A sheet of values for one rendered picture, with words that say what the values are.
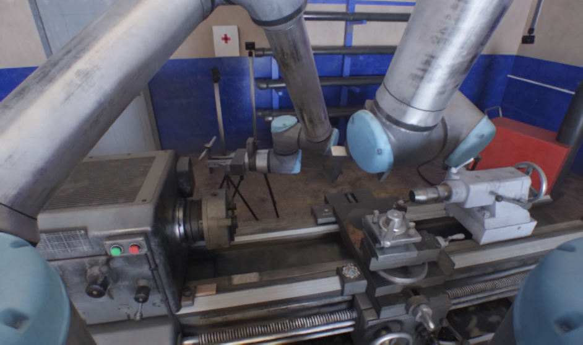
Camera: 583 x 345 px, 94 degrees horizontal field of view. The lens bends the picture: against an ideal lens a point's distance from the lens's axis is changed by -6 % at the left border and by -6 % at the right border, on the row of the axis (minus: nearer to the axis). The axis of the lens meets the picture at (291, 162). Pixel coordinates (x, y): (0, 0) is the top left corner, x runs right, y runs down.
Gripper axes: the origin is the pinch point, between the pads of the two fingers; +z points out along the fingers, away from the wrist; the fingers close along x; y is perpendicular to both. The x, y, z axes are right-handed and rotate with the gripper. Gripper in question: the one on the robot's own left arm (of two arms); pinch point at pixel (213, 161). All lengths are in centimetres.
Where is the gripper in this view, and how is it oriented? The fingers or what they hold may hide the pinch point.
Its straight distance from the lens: 116.0
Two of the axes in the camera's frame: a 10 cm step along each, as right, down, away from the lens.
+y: 0.4, 8.8, 4.7
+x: 0.7, -4.7, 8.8
